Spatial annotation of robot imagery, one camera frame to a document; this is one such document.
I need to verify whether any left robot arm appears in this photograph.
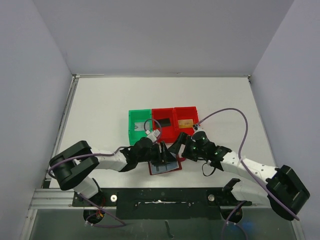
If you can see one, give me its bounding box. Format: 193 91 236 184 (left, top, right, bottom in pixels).
48 137 177 206

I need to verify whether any red bin with black card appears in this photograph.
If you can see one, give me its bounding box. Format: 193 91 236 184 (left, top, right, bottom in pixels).
151 108 176 144

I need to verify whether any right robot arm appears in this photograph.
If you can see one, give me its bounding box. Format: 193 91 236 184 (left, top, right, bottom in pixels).
168 131 310 221

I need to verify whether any red leather card holder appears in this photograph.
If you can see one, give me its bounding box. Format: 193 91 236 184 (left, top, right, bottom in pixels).
148 154 186 176

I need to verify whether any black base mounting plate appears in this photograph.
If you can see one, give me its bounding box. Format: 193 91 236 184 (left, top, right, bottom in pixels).
72 187 252 221

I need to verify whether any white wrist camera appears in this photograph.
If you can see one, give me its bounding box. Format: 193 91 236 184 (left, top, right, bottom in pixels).
193 124 205 133
145 129 161 142

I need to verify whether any black credit card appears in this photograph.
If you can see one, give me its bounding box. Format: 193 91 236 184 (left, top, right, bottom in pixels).
157 118 172 128

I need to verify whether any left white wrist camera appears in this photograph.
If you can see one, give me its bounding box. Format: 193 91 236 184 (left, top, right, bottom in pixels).
145 129 161 142

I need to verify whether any silver credit card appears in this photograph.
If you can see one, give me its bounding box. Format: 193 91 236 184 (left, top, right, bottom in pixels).
133 121 152 132

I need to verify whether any gold credit card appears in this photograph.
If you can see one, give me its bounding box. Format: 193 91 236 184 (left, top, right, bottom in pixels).
177 118 194 129

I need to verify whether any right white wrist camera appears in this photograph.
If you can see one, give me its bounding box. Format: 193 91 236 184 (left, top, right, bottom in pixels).
193 124 205 133

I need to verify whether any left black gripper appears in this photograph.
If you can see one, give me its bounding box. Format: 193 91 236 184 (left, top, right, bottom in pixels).
136 140 176 166

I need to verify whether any aluminium front rail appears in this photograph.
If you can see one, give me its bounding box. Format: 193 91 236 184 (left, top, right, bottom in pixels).
29 188 74 210

